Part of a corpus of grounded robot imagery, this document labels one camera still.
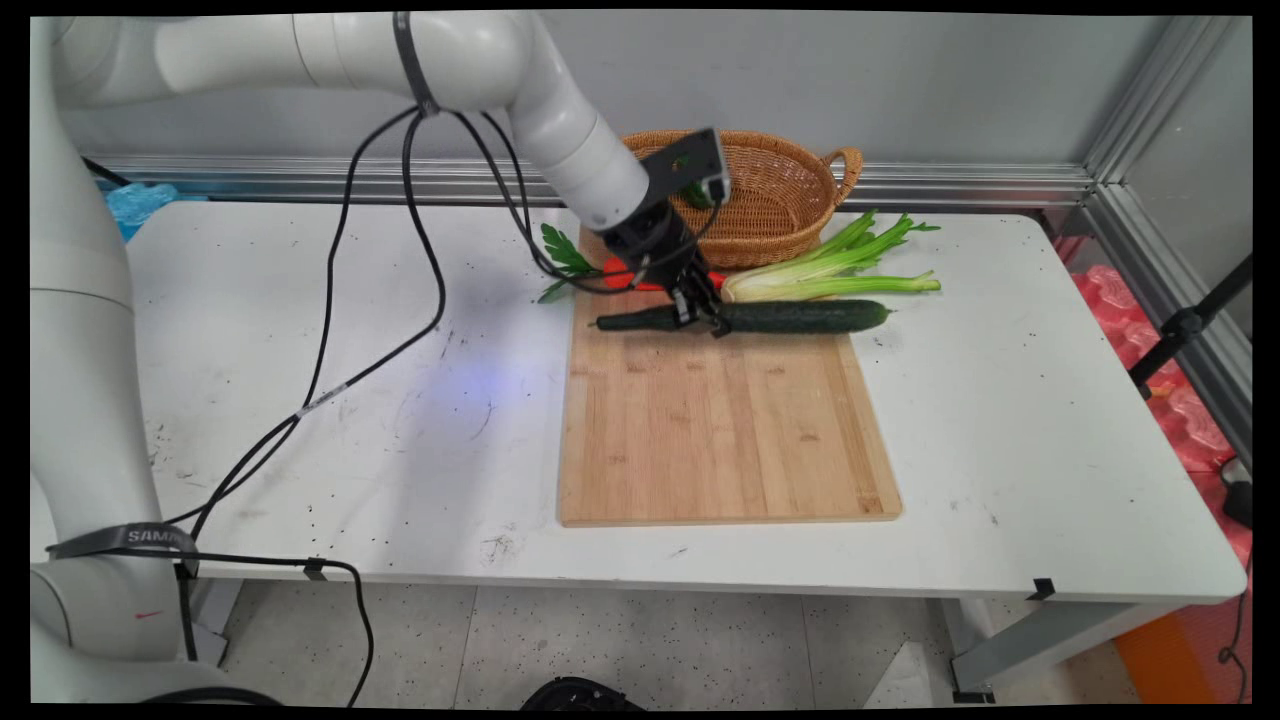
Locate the thin black floor cable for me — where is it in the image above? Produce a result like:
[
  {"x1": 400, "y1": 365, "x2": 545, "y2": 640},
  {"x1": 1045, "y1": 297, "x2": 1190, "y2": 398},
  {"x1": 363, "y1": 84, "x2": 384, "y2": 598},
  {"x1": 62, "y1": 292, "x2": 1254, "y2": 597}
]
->
[{"x1": 1217, "y1": 555, "x2": 1253, "y2": 703}]

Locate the woven wicker basket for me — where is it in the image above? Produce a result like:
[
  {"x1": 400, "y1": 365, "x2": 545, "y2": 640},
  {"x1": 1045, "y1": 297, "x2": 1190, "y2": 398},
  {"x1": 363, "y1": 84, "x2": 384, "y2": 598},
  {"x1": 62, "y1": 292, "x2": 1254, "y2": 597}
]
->
[{"x1": 620, "y1": 130, "x2": 864, "y2": 270}]

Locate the bamboo cutting board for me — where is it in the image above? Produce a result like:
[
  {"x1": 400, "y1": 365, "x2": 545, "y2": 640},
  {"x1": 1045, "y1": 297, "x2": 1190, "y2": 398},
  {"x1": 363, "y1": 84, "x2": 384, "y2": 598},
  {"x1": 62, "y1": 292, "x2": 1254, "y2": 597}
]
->
[{"x1": 557, "y1": 225, "x2": 904, "y2": 529}]

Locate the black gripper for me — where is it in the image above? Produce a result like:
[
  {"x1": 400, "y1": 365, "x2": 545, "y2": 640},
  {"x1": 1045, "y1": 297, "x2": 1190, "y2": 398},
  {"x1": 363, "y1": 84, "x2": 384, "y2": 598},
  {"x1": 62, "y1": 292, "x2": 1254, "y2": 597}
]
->
[{"x1": 598, "y1": 198, "x2": 733, "y2": 339}]

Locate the upright aluminium frame post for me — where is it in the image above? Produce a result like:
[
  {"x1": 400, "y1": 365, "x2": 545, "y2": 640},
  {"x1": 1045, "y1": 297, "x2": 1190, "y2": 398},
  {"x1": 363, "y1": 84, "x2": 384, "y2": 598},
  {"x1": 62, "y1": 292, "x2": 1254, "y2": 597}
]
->
[{"x1": 1084, "y1": 15, "x2": 1253, "y2": 184}]

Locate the grey metal table leg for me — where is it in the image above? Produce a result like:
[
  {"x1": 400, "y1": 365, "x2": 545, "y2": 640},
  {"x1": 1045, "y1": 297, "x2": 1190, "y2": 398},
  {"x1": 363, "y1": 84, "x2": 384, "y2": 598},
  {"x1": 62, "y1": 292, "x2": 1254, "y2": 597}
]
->
[
  {"x1": 940, "y1": 597, "x2": 1188, "y2": 705},
  {"x1": 184, "y1": 577, "x2": 247, "y2": 669}
]

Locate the horizontal aluminium frame rail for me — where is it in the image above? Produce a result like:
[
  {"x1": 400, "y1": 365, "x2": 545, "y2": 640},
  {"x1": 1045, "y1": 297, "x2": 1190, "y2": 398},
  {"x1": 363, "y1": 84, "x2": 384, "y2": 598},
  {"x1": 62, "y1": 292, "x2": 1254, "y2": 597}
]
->
[{"x1": 85, "y1": 152, "x2": 1097, "y2": 212}]

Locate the orange carrot with leaves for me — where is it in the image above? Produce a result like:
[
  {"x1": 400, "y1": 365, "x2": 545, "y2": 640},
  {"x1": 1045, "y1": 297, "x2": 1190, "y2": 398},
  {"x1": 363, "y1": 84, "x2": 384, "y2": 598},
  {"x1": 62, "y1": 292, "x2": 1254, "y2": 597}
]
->
[{"x1": 537, "y1": 223, "x2": 728, "y2": 304}]

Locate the dark green cucumber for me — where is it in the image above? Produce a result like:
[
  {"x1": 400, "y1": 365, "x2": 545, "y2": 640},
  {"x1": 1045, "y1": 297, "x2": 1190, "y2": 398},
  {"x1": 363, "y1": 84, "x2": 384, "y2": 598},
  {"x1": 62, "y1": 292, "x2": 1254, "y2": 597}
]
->
[{"x1": 594, "y1": 298, "x2": 894, "y2": 337}]

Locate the pink bubble wrap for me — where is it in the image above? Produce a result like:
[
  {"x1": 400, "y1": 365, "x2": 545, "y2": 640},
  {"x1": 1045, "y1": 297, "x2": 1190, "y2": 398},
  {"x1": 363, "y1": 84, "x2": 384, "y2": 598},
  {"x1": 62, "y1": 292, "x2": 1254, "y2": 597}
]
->
[{"x1": 1053, "y1": 234, "x2": 1253, "y2": 571}]

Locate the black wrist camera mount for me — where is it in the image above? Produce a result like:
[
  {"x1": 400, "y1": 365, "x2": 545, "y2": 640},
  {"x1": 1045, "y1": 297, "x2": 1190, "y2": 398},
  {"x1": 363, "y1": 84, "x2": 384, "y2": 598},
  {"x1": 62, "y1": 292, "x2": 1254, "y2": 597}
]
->
[{"x1": 638, "y1": 127, "x2": 732, "y2": 212}]

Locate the black base cable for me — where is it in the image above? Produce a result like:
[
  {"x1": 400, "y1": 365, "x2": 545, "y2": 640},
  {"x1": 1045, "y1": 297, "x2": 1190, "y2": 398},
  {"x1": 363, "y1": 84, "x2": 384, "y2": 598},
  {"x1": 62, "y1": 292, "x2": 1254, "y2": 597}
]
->
[{"x1": 176, "y1": 546, "x2": 375, "y2": 707}]

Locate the blue plastic bag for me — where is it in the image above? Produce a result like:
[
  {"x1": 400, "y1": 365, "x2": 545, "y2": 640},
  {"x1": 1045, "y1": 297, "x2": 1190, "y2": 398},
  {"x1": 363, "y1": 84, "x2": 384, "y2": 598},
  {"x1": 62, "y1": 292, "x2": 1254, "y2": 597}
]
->
[{"x1": 104, "y1": 182, "x2": 208, "y2": 242}]

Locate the sloping aluminium frame rail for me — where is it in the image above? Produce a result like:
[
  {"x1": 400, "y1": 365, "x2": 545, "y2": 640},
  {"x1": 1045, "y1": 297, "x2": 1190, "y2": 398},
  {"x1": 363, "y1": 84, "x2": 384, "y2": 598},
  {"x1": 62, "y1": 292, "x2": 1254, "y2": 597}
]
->
[{"x1": 1080, "y1": 182, "x2": 1253, "y2": 471}]

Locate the black cable with white label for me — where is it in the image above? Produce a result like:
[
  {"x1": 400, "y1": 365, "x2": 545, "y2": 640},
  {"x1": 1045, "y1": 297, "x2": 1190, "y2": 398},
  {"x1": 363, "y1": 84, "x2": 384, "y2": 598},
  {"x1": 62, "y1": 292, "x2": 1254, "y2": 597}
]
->
[{"x1": 188, "y1": 112, "x2": 448, "y2": 541}]

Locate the green celery stalk bunch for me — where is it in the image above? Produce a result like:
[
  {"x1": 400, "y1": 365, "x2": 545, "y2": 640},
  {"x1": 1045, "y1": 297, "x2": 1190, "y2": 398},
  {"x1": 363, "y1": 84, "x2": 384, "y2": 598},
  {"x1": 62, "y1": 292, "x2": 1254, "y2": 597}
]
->
[{"x1": 720, "y1": 209, "x2": 943, "y2": 304}]

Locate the black printed lanyard strap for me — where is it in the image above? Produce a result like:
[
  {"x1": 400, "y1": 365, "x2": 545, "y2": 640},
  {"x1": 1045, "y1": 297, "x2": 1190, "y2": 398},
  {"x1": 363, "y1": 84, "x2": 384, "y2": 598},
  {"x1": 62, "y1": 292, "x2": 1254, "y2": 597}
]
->
[{"x1": 45, "y1": 523, "x2": 202, "y2": 562}]

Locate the black round floor object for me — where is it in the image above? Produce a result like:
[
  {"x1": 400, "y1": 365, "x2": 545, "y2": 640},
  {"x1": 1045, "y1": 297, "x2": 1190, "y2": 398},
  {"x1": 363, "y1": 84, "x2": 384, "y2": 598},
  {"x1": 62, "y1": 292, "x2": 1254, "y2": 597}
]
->
[{"x1": 520, "y1": 676, "x2": 647, "y2": 712}]

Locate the black tripod stand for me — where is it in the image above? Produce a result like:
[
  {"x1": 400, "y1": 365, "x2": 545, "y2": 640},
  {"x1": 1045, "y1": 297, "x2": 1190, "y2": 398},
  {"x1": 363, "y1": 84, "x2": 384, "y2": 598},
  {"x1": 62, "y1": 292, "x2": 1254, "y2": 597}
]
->
[{"x1": 1128, "y1": 254, "x2": 1253, "y2": 402}]

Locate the black gripper cable bundle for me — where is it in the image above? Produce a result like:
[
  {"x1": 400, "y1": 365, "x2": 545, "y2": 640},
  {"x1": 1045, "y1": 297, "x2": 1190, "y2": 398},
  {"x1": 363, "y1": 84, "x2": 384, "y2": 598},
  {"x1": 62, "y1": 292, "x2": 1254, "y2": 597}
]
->
[{"x1": 452, "y1": 108, "x2": 723, "y2": 297}]

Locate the plain black cable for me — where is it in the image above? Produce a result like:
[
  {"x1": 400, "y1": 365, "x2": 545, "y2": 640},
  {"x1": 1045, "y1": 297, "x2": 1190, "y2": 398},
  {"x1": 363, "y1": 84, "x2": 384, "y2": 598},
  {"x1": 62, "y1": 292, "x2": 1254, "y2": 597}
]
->
[{"x1": 160, "y1": 108, "x2": 421, "y2": 528}]

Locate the black power adapter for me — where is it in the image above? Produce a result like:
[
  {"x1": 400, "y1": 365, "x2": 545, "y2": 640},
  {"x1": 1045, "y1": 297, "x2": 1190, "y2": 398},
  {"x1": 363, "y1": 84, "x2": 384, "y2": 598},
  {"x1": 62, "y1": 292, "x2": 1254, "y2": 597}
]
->
[{"x1": 1221, "y1": 457, "x2": 1253, "y2": 530}]

